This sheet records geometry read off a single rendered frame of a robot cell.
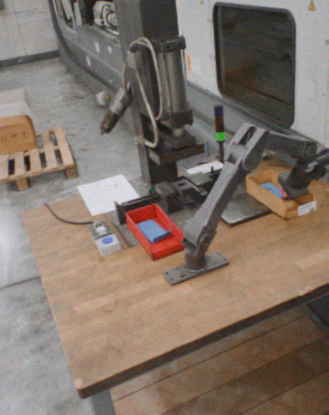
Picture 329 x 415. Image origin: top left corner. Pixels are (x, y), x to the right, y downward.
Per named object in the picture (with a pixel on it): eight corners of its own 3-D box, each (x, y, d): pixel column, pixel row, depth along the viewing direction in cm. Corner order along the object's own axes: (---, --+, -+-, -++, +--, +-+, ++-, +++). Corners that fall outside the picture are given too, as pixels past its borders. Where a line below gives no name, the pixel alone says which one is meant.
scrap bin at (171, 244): (152, 261, 146) (150, 246, 143) (127, 226, 166) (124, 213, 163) (186, 249, 149) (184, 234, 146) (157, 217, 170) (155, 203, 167)
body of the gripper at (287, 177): (291, 171, 161) (299, 159, 155) (308, 195, 157) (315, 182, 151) (276, 177, 159) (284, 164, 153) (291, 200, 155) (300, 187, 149)
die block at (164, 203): (168, 214, 170) (165, 197, 167) (158, 204, 179) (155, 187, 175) (214, 199, 176) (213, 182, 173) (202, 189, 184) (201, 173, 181)
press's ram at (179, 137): (162, 174, 161) (150, 91, 147) (136, 151, 182) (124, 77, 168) (206, 160, 166) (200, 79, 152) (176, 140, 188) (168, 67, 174)
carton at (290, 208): (285, 222, 158) (285, 202, 154) (246, 195, 178) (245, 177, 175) (315, 211, 161) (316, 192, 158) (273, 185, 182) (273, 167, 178)
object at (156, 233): (154, 245, 153) (153, 237, 151) (134, 226, 165) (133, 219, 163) (172, 237, 156) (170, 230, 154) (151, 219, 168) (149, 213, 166)
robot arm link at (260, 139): (301, 136, 150) (234, 120, 132) (323, 143, 143) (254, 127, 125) (289, 171, 153) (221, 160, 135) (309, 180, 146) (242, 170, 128)
